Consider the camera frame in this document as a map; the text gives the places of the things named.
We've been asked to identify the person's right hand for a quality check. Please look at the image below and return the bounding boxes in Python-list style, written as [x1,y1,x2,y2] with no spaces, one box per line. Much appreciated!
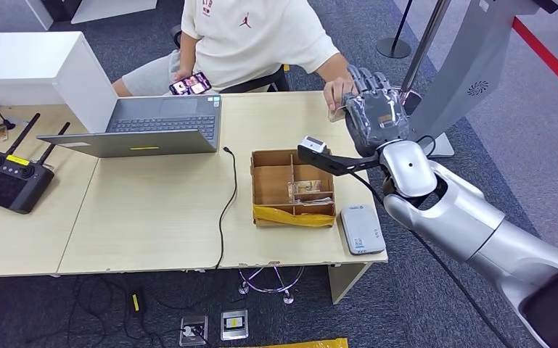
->
[171,67,198,86]

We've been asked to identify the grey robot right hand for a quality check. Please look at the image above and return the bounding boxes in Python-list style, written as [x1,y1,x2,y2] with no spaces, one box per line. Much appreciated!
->
[343,65,410,159]

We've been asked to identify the person's left hand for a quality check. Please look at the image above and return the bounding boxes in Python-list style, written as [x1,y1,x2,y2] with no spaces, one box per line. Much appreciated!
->
[323,76,356,114]

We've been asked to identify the smartphone with lit screen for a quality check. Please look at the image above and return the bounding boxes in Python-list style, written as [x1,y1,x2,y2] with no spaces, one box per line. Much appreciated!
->
[168,72,213,96]

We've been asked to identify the person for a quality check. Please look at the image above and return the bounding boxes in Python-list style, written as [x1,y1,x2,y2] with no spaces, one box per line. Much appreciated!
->
[111,0,356,114]

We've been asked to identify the grey card reader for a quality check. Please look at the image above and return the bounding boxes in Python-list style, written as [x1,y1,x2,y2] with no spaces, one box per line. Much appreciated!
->
[340,204,387,256]

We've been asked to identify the grey laptop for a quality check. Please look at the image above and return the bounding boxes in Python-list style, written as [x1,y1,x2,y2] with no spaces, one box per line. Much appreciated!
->
[36,94,222,159]

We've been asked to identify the white furniture panel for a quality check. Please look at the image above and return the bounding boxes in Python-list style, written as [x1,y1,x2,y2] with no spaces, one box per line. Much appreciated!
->
[70,0,158,25]

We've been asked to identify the silver kiosk stand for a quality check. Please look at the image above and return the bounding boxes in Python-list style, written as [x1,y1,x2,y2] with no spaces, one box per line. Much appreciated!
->
[401,0,558,159]

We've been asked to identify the cardboard box with dividers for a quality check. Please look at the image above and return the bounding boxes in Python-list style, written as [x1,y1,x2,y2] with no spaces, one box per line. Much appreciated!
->
[250,149,336,228]

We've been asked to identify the narrow white panel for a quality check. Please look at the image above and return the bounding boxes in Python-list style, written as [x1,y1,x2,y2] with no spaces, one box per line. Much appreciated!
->
[23,0,54,30]

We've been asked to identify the white cabinet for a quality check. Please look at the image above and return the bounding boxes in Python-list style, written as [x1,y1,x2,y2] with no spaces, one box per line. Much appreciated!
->
[0,30,118,134]

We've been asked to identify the desk leg panel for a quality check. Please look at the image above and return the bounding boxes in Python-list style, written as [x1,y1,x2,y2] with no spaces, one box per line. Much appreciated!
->
[327,262,372,305]

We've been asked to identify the small black stand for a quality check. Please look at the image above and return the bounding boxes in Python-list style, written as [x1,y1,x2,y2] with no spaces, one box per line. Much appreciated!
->
[0,104,16,131]

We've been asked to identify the chrome stool base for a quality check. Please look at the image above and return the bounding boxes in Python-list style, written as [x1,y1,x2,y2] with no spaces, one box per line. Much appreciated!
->
[237,265,305,306]

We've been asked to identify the black remote controller with antennas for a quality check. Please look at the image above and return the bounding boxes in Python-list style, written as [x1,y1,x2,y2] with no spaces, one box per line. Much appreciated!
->
[0,112,71,215]

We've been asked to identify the yellow sheet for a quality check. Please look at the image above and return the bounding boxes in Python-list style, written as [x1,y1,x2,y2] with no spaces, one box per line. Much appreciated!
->
[239,338,349,348]

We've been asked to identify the floor socket with yellow label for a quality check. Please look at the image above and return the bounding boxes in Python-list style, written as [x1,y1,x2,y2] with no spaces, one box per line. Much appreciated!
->
[220,310,250,342]

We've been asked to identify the floor socket with plug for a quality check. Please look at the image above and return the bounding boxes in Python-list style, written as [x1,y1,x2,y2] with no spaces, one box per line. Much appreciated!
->
[179,315,209,348]

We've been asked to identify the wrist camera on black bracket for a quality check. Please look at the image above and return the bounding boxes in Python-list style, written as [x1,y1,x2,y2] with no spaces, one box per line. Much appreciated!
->
[298,136,382,177]

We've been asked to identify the black stanchion post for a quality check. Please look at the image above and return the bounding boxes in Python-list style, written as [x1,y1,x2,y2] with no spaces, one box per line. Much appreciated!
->
[375,0,414,59]

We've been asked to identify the chrome stanchion post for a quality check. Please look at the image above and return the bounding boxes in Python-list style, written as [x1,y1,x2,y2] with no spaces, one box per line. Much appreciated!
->
[398,0,453,116]

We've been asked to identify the black desk cable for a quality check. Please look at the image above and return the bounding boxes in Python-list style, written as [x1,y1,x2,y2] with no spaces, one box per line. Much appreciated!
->
[213,146,239,271]

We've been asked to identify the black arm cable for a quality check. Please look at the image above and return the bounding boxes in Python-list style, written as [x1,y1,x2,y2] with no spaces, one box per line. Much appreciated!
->
[348,135,517,348]

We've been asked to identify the black floor cables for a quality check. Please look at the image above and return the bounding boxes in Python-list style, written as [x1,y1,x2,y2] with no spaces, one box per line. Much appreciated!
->
[21,273,224,348]

